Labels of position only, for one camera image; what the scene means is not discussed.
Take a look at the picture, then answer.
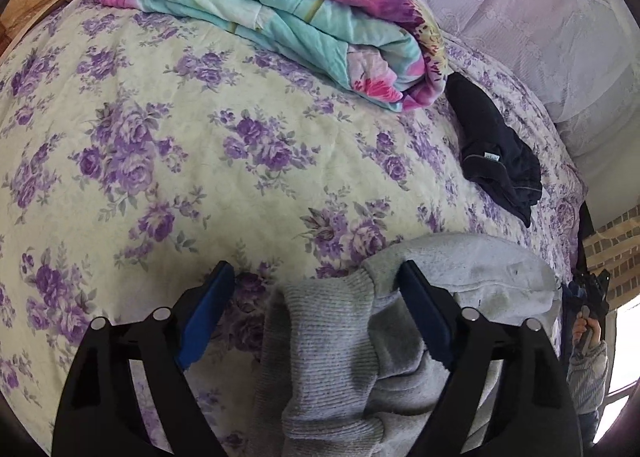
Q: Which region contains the grey sweatshirt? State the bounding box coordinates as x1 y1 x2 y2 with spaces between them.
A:
255 232 563 457

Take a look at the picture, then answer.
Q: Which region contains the purple floral bedspread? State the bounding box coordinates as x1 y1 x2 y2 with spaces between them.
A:
0 0 588 457

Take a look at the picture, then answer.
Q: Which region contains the person's right hand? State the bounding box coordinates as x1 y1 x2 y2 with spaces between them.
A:
571 309 593 353

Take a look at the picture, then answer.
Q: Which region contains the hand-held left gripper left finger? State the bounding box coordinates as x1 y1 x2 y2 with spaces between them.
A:
51 260 236 457

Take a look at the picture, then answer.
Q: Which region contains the bright window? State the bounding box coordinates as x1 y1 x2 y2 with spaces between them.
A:
595 294 640 438

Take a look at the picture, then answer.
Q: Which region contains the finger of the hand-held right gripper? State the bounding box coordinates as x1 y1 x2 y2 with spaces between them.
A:
561 282 587 310

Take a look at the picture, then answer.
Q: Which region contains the black garment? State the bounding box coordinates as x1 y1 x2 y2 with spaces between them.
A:
444 72 543 228

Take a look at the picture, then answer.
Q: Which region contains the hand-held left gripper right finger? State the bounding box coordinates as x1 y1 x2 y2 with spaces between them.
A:
397 259 583 457

